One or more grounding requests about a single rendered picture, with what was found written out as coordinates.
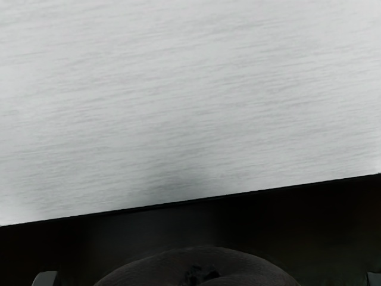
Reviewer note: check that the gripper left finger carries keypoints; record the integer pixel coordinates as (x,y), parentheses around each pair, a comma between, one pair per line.
(45,280)

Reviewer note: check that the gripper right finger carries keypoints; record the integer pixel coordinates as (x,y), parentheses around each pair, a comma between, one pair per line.
(375,280)

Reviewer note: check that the dark brown round fruit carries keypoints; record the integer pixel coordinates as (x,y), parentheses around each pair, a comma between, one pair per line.
(178,268)

